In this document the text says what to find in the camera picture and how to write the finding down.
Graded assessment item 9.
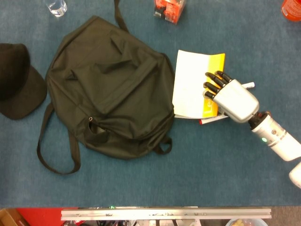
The black fabric backpack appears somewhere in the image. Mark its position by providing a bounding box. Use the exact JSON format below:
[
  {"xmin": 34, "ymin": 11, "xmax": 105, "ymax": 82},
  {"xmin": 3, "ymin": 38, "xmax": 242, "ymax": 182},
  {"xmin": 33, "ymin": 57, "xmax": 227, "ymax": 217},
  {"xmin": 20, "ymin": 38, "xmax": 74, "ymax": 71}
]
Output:
[{"xmin": 36, "ymin": 0, "xmax": 176, "ymax": 176}]

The blue felt table mat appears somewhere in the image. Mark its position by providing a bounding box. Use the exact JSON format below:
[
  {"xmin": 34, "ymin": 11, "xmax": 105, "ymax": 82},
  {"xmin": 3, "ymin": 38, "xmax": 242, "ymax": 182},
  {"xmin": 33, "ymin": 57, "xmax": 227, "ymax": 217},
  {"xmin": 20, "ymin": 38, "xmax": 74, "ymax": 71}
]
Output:
[{"xmin": 0, "ymin": 0, "xmax": 301, "ymax": 209}]

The clear plastic tub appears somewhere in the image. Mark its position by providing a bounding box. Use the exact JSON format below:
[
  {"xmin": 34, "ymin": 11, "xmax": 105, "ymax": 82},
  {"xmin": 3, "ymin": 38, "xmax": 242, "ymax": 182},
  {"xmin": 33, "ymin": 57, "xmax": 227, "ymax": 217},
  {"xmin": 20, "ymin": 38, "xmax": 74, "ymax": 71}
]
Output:
[{"xmin": 224, "ymin": 218, "xmax": 269, "ymax": 226}]

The brown cardboard box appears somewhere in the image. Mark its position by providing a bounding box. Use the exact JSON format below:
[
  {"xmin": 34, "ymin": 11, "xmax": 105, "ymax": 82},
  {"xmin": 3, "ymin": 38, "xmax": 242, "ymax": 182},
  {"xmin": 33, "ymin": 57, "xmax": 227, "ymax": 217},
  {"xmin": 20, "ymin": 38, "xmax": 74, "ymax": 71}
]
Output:
[{"xmin": 0, "ymin": 208, "xmax": 24, "ymax": 226}]

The aluminium profile rail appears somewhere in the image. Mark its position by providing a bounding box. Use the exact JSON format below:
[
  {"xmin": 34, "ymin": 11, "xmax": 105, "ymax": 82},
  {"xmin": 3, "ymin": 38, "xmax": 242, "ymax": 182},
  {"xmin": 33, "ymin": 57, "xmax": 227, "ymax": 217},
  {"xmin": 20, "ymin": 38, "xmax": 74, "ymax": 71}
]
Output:
[{"xmin": 61, "ymin": 208, "xmax": 272, "ymax": 221}]

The red box under table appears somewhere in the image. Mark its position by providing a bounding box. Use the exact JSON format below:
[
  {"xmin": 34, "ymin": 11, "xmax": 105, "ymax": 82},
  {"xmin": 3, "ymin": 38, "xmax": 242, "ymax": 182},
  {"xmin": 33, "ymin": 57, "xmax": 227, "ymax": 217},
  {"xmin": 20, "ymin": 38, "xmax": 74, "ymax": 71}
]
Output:
[{"xmin": 16, "ymin": 207, "xmax": 79, "ymax": 226}]

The orange-red round canister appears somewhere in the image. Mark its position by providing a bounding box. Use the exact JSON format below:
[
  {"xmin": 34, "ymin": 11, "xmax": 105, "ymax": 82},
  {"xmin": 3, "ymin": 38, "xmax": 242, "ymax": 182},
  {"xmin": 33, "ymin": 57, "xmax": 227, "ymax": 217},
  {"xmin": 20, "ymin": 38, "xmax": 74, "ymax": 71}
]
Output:
[{"xmin": 281, "ymin": 0, "xmax": 301, "ymax": 22}]

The white book with yellow spine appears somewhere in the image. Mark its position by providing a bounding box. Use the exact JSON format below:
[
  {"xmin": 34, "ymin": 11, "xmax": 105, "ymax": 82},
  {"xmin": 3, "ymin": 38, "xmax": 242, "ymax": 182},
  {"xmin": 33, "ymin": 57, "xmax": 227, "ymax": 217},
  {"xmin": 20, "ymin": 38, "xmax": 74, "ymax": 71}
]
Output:
[{"xmin": 172, "ymin": 49, "xmax": 230, "ymax": 120}]

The white marker with red cap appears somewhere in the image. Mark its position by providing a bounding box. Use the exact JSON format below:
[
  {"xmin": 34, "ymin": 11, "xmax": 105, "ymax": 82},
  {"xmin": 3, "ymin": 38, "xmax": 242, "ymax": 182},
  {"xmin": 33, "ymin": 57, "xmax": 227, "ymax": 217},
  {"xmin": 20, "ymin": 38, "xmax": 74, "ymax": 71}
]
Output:
[{"xmin": 199, "ymin": 116, "xmax": 225, "ymax": 126}]

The clear glass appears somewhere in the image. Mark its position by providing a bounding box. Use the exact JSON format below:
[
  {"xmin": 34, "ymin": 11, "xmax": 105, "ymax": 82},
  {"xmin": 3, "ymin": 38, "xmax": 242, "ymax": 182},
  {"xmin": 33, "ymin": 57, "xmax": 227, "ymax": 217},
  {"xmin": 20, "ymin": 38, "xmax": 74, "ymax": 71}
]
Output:
[{"xmin": 45, "ymin": 0, "xmax": 68, "ymax": 17}]

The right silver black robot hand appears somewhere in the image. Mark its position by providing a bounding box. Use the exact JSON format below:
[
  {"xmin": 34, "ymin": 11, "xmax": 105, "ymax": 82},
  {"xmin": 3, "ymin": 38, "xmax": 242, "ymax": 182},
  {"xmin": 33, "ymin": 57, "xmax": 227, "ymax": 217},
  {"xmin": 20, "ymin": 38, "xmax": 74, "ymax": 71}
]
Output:
[{"xmin": 202, "ymin": 70, "xmax": 260, "ymax": 124}]

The black baseball cap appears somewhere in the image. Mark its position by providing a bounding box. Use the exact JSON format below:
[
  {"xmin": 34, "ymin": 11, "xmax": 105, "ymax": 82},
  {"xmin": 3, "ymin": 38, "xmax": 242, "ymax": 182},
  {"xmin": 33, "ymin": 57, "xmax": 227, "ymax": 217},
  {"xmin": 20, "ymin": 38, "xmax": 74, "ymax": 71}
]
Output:
[{"xmin": 0, "ymin": 43, "xmax": 48, "ymax": 121}]

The clear box with red parts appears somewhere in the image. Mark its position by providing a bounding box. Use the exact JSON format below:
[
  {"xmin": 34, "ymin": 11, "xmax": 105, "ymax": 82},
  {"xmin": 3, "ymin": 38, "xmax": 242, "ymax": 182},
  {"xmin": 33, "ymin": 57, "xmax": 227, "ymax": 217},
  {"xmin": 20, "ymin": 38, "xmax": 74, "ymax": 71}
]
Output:
[{"xmin": 153, "ymin": 0, "xmax": 188, "ymax": 25}]

